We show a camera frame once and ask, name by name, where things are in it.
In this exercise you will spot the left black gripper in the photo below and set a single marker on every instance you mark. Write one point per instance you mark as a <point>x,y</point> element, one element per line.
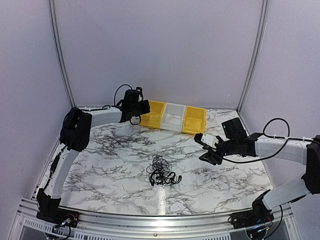
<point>146,109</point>

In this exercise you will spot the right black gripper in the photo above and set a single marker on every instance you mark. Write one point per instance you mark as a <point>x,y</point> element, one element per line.
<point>211,158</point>

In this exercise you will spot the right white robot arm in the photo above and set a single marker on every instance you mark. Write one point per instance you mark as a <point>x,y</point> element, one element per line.
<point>263,147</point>

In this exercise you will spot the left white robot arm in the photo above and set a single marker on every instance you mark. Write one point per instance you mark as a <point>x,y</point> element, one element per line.
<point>75,137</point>

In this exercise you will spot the left yellow plastic bin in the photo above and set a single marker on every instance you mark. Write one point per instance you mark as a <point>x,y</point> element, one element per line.
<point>153,118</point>

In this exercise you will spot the yellow plastic bin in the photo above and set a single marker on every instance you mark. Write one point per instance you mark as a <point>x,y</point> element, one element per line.
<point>194,120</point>
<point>153,118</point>

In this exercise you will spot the white plastic bin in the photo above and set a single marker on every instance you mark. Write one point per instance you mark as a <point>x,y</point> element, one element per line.
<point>172,117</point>

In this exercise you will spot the right yellow plastic bin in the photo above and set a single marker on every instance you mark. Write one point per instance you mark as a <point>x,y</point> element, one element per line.
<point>194,120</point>

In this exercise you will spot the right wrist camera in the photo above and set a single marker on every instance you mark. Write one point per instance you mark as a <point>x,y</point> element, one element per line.
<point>206,140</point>

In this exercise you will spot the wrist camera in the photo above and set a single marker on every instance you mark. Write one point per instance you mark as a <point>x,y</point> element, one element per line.
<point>206,140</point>
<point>139,91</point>

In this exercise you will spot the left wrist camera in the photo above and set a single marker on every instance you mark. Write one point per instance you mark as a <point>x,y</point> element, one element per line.
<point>139,91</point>

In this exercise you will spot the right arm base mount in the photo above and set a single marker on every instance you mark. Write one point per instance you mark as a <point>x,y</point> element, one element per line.
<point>250,218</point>

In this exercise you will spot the left aluminium corner post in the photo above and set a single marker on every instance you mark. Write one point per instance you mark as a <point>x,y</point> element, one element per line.
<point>59,53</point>

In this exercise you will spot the aluminium corner post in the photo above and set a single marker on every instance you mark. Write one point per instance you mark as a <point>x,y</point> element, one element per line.
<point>59,53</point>
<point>255,54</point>

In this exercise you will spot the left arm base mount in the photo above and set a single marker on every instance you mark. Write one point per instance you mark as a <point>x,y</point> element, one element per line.
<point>58,218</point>

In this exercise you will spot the right aluminium corner post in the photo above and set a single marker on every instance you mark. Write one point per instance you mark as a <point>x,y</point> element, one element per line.
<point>255,54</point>

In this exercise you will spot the aluminium front rail frame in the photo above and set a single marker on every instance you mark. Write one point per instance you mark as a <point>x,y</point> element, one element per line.
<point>106,226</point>

